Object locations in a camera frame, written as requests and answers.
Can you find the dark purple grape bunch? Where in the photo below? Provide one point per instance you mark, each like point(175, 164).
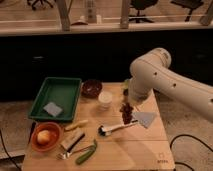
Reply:
point(126, 111)

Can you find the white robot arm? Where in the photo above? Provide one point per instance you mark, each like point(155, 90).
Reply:
point(151, 71)

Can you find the white paper cup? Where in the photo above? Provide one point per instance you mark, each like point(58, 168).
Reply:
point(105, 99)

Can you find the metal cup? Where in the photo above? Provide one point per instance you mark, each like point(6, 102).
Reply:
point(125, 92)

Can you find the green cup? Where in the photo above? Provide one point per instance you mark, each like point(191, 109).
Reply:
point(125, 84)

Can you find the dark red bowl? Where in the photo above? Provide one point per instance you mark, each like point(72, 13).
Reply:
point(91, 88)

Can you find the green plastic tray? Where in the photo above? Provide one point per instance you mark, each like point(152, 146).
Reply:
point(64, 92)

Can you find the grey cloth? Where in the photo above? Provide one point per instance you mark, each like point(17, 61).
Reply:
point(144, 118)

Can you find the grey sponge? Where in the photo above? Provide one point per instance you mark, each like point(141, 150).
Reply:
point(52, 109)

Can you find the green cucumber toy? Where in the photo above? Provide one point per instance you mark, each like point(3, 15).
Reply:
point(80, 160)

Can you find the wooden block with black edge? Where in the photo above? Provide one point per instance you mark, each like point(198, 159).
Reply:
point(71, 140)

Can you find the orange bowl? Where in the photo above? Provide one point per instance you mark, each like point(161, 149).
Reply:
point(55, 135)

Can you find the yellow round fruit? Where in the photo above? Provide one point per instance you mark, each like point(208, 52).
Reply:
point(43, 137)

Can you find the metal fork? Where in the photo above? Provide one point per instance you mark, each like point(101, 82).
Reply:
point(67, 154)

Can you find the black office chair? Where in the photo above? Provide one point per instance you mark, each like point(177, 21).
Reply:
point(140, 5)
point(191, 5)
point(32, 3)

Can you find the black office chair left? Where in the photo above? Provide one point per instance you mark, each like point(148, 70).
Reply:
point(32, 3)

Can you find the black office chair right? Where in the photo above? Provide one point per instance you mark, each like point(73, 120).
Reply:
point(191, 5)

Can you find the white handled brush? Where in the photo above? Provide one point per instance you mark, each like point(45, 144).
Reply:
point(107, 130)

